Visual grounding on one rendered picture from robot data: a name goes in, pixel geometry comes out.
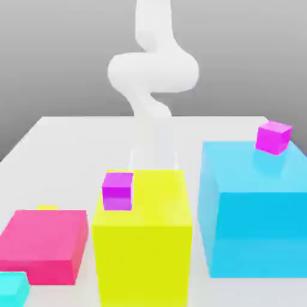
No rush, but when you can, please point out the small purple cube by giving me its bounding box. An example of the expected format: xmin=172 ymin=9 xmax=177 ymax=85
xmin=101 ymin=171 xmax=134 ymax=212

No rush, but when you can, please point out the small magenta cube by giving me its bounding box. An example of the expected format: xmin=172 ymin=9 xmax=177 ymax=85
xmin=255 ymin=120 xmax=293 ymax=156

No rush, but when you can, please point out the small cyan cube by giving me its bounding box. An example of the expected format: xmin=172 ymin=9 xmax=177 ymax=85
xmin=0 ymin=271 xmax=31 ymax=307

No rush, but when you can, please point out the large yellow box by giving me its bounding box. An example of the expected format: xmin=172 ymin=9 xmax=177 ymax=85
xmin=92 ymin=169 xmax=194 ymax=307

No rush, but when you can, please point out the large blue box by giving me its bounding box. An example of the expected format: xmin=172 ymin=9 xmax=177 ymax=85
xmin=198 ymin=140 xmax=307 ymax=279

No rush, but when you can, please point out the large pink box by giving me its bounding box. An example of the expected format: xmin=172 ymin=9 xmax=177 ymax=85
xmin=0 ymin=209 xmax=89 ymax=286

